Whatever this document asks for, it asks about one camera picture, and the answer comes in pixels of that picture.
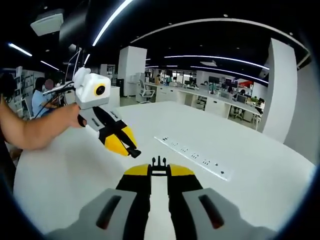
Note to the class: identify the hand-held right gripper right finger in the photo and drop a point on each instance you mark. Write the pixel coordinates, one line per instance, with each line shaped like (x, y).
(212, 212)

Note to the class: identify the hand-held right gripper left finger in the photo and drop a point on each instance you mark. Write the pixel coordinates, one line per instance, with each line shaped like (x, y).
(105, 212)

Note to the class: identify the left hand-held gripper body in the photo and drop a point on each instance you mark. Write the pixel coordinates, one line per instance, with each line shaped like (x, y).
(86, 92)

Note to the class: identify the black plastic buckle pronged part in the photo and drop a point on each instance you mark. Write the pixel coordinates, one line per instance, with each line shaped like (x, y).
(159, 167)

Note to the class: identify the person's left hand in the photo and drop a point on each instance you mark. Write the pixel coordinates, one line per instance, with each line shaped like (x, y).
(71, 115)

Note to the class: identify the white counter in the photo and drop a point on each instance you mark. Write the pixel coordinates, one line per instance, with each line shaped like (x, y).
(114, 96)

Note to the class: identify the silver laptop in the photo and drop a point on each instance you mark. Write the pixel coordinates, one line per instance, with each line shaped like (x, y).
(58, 89)

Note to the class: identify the monitor on stand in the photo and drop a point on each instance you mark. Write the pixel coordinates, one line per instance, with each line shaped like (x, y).
(73, 65)

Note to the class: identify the white office chair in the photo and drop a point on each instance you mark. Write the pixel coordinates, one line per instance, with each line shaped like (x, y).
(145, 91)

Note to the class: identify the white square pillar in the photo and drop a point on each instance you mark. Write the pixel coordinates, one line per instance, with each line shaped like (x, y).
(132, 70)
(280, 95)

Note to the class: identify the recessed white power strip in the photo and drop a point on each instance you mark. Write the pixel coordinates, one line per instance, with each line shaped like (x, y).
(192, 156)

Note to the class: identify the long ceiling light strip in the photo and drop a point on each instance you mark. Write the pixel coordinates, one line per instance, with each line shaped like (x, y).
(110, 20)

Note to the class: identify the ceiling air conditioner unit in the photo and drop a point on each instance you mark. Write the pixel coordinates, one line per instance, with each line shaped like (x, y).
(47, 23)

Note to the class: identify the row of white office desks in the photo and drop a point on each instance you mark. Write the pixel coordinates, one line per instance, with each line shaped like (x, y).
(212, 100)

